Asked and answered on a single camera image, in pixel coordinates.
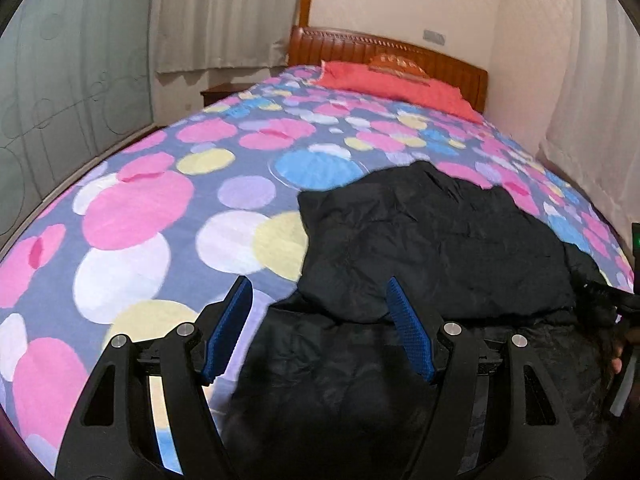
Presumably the black puffer jacket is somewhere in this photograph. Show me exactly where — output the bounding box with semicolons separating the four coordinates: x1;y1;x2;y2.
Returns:
220;160;631;480

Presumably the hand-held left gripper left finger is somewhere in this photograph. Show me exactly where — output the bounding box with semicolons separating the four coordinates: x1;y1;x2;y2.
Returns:
55;275;254;480

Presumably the long white sheer curtain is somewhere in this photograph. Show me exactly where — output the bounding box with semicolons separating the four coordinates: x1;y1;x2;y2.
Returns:
539;0;640;273

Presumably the wooden headboard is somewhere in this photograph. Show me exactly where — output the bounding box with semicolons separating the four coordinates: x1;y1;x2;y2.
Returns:
287;26;488;113

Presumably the frosted glass wardrobe door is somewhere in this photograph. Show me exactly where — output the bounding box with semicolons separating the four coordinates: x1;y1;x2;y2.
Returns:
0;0;162;243

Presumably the short white curtain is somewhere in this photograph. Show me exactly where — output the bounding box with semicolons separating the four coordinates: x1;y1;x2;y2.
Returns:
150;0;307;79

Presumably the polka dot bed sheet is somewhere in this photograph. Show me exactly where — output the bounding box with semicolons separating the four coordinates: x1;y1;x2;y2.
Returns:
0;62;638;480

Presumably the orange patterned cushion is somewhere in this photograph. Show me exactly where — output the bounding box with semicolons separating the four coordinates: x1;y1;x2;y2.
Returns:
369;52;431;80

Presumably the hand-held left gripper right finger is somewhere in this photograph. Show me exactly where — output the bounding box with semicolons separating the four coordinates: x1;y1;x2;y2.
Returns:
386;275;587;480

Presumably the wooden nightstand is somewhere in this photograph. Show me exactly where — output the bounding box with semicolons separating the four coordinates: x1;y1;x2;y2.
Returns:
201;82;251;107

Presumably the red pillow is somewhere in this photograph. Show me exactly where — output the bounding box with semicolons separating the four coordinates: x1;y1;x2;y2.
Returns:
314;60;483;123

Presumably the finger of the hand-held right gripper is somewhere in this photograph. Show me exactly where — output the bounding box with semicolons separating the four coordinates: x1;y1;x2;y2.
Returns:
582;280;640;314

